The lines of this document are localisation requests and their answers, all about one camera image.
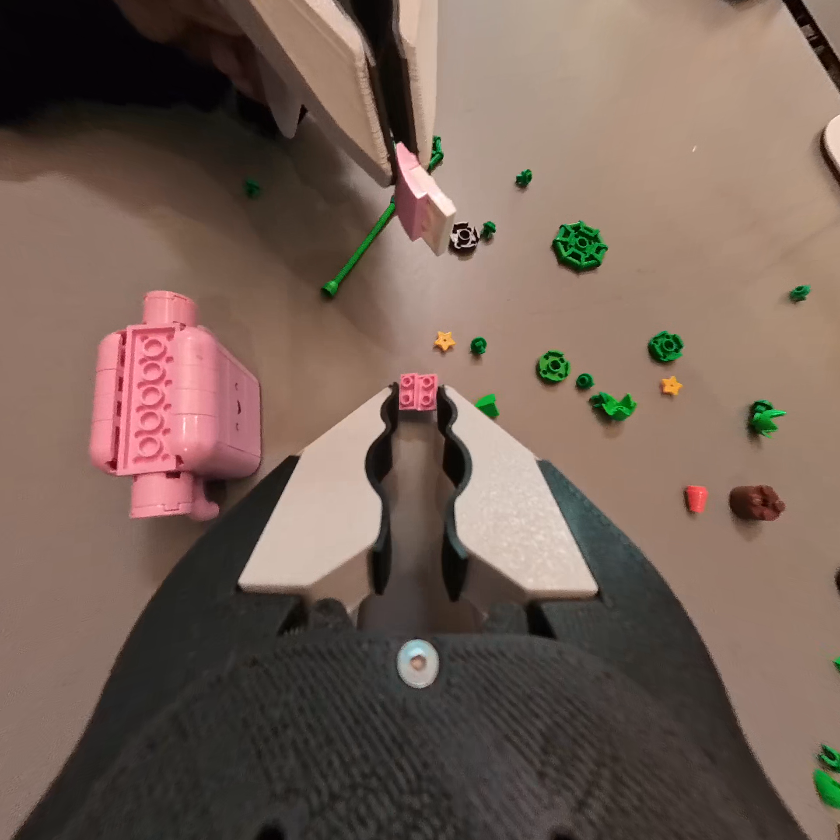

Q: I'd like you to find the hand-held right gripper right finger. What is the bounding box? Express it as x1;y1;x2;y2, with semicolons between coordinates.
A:
436;385;600;630

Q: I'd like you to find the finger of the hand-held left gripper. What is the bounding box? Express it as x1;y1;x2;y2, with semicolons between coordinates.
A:
390;0;441;174
222;0;398;189

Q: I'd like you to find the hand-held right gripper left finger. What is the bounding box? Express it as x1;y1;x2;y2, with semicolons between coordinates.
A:
238;385;401;627

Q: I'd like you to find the small pink studded plate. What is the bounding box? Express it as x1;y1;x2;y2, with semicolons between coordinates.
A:
392;142;435;241
398;372;440;413

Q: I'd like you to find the green toy rod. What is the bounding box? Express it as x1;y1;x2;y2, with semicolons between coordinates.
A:
321;201;397;300

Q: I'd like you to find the pink toy brick body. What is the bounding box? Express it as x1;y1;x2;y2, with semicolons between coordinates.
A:
88;290;263;522

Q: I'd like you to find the person's left forearm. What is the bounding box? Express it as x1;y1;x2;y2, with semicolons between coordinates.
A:
0;0;231;129

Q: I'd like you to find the person's left hand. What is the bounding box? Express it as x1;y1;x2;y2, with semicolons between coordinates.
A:
115;0;291;127

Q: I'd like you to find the green leaf piece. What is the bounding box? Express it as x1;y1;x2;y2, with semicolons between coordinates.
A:
588;391;638;423

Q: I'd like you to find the brown round brick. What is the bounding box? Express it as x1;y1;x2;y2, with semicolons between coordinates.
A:
728;484;786;522

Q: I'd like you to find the green spiky plant piece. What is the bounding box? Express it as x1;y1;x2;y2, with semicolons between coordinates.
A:
747;399;788;438

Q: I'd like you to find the pile of green leaf pieces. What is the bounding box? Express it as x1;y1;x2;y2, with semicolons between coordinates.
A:
812;743;840;809

